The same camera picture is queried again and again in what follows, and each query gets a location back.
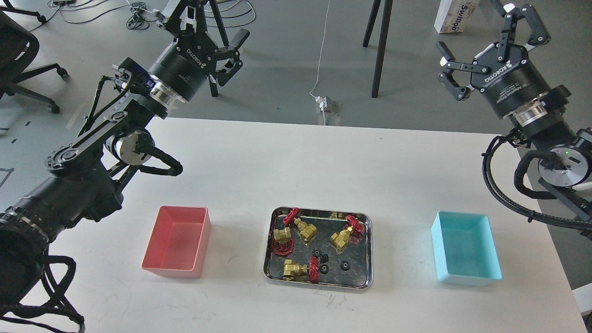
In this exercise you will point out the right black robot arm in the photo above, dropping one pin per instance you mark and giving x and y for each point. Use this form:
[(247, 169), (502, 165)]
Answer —
[(557, 158)]

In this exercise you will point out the black gear upper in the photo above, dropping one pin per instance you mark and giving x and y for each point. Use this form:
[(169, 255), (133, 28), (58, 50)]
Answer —
[(320, 256)]

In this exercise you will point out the black stand legs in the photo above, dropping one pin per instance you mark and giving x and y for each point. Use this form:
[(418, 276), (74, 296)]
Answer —
[(382, 42), (215, 13)]

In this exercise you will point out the brass valve bottom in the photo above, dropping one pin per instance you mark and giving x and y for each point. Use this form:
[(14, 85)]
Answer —
[(293, 270)]

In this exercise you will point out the black stand legs left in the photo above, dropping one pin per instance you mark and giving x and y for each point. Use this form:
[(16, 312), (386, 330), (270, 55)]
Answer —
[(215, 13)]

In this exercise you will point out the black gear right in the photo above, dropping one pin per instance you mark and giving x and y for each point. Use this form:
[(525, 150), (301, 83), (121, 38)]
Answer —
[(344, 265)]

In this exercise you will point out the white cardboard box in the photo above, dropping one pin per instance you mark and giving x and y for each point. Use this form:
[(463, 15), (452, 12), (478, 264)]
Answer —
[(453, 15)]

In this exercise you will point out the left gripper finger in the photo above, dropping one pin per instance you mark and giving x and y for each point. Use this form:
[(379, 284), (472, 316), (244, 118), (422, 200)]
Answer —
[(232, 56), (182, 17)]

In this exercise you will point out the black office chair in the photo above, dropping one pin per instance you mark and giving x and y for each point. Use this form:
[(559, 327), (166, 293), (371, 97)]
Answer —
[(18, 48)]

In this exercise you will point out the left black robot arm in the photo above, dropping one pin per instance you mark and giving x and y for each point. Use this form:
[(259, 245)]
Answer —
[(88, 176)]

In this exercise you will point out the shiny metal tray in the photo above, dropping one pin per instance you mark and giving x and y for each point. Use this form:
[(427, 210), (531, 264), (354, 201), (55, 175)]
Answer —
[(358, 252)]

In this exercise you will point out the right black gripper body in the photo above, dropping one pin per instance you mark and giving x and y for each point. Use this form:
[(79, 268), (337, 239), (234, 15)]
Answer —
[(510, 83)]

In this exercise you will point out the pink plastic box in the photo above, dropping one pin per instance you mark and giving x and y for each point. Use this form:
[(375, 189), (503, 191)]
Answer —
[(178, 243)]

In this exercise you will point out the black stand legs right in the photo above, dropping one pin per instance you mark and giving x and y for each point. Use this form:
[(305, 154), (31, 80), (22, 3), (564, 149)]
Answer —
[(382, 42)]

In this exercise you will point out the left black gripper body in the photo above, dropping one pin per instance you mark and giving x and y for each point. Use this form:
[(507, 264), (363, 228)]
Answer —
[(183, 65)]

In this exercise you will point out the light blue plastic box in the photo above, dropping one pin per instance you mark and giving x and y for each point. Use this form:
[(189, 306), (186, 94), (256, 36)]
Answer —
[(464, 249)]

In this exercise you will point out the brass valve top left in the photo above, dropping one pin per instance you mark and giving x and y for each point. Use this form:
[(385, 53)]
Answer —
[(306, 231)]

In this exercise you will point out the brass valve top right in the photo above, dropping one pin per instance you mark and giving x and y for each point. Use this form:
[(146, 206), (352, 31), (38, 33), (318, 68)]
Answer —
[(353, 227)]

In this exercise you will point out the brass valve red handwheel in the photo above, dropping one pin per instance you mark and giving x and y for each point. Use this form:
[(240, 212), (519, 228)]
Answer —
[(282, 242)]

